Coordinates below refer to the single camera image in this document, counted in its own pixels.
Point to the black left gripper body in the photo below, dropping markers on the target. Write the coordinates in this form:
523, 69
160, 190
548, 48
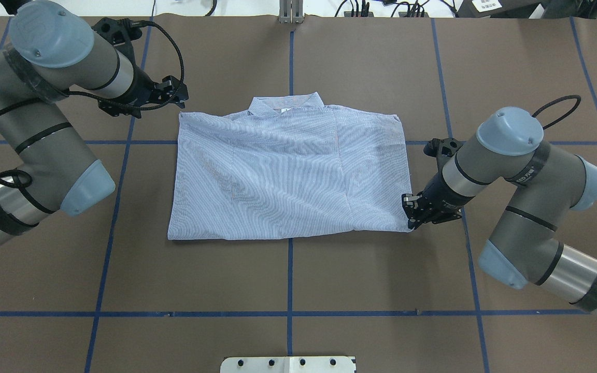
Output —
143, 84

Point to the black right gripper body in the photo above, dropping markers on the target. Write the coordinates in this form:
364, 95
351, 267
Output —
438, 190

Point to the blue striped button shirt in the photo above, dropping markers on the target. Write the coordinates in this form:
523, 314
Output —
288, 167

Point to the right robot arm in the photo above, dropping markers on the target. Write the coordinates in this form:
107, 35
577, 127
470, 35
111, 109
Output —
549, 181

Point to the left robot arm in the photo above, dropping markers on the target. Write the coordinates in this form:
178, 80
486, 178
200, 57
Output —
53, 54

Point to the aluminium frame post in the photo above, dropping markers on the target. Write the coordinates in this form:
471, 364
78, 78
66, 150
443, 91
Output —
291, 11

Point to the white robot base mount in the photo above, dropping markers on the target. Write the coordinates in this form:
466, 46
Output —
289, 364

